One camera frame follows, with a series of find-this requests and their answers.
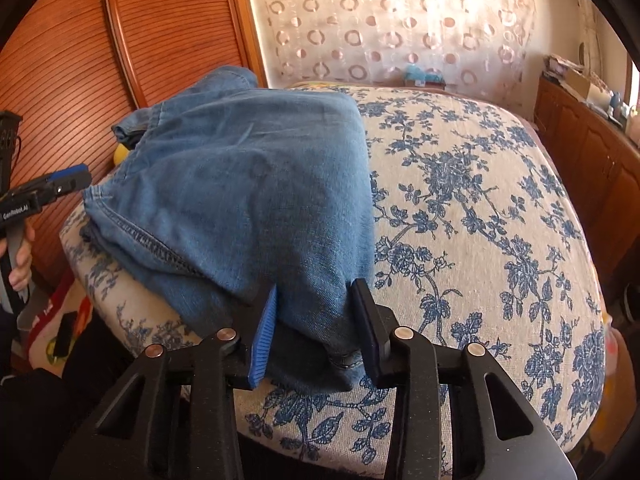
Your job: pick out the wooden low cabinet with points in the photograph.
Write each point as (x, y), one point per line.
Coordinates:
(590, 160)

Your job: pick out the circle patterned sheer curtain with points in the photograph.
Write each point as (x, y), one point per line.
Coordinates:
(375, 20)

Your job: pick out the teal item in box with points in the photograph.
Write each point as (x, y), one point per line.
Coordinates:
(422, 75)

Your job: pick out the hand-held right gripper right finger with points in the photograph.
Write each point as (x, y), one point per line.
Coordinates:
(367, 330)

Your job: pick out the yellow plush toy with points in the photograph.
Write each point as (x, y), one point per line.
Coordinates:
(121, 155)

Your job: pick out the cardboard box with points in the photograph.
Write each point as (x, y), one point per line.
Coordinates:
(585, 87)

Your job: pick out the blue denim pants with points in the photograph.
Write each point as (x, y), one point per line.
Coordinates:
(250, 185)

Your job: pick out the colourful printed cloth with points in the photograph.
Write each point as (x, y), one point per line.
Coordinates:
(47, 320)

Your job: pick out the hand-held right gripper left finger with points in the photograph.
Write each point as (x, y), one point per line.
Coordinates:
(262, 340)

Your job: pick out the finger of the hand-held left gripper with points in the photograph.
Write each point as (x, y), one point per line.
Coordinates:
(70, 173)
(72, 187)

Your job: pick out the white blue floral bedsheet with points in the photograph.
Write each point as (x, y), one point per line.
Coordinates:
(475, 210)

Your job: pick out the person's left hand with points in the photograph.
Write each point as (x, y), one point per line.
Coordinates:
(22, 275)

